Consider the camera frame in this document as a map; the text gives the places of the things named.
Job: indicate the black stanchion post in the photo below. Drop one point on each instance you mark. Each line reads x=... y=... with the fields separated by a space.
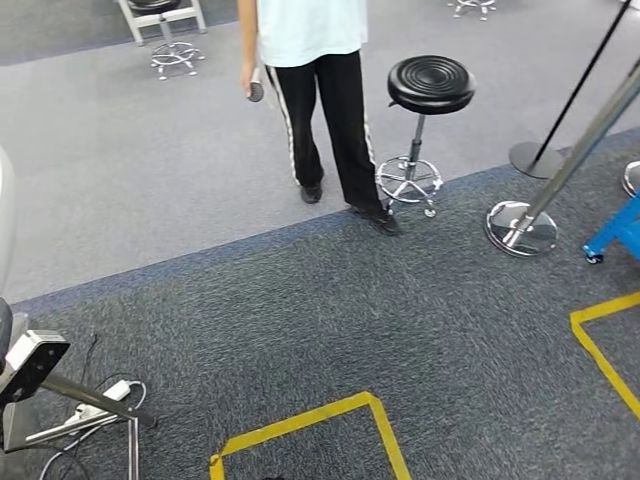
x=535 y=162

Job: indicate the yellow floor tape square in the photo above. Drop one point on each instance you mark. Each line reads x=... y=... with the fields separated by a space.
x=385 y=430

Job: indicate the white power adapter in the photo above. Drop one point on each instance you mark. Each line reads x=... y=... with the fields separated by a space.
x=118 y=389

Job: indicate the black round stool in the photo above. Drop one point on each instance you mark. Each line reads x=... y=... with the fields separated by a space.
x=472 y=3
x=430 y=83
x=155 y=4

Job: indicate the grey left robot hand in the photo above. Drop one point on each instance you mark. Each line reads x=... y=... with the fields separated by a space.
x=4 y=331

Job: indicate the person's forearm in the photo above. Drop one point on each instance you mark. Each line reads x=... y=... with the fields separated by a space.
x=247 y=33

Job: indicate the grey handheld device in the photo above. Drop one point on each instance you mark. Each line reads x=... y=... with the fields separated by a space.
x=256 y=91

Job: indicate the person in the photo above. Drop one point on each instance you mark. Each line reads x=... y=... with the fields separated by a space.
x=310 y=26

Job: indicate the white curved plastic part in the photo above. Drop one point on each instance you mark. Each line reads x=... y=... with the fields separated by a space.
x=6 y=218

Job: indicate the blue metal shelf rack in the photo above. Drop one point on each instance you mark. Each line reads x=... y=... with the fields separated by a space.
x=615 y=232

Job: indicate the person's hand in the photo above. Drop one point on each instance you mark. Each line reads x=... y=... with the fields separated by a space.
x=247 y=79

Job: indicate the chrome stanchion post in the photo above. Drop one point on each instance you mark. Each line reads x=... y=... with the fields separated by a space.
x=632 y=180
x=520 y=232

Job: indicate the white bench frame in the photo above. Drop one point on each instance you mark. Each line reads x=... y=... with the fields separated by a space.
x=164 y=18

